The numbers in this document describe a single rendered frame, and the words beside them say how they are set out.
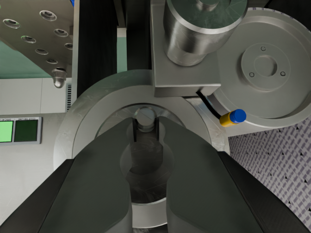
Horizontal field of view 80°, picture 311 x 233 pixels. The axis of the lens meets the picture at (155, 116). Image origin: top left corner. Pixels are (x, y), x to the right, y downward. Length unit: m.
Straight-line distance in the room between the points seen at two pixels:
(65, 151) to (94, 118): 0.04
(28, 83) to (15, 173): 2.98
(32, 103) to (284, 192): 3.30
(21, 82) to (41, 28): 3.18
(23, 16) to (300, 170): 0.44
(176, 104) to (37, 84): 3.32
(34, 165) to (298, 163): 0.53
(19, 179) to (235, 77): 0.53
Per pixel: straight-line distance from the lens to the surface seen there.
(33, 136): 0.56
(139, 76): 0.17
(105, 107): 0.16
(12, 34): 0.45
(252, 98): 0.20
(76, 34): 0.21
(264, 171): 0.33
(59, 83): 0.56
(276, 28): 0.24
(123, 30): 0.61
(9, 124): 0.60
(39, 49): 0.49
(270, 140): 0.31
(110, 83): 0.17
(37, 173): 0.56
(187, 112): 0.16
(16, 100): 3.53
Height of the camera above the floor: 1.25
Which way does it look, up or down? 10 degrees down
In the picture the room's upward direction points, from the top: 177 degrees clockwise
